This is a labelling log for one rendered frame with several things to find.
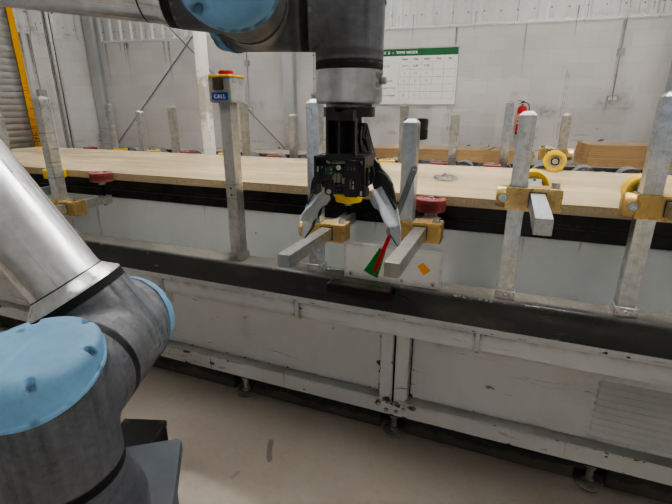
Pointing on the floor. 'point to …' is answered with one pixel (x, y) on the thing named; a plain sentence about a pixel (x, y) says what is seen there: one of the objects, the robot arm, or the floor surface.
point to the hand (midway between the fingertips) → (351, 241)
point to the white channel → (204, 92)
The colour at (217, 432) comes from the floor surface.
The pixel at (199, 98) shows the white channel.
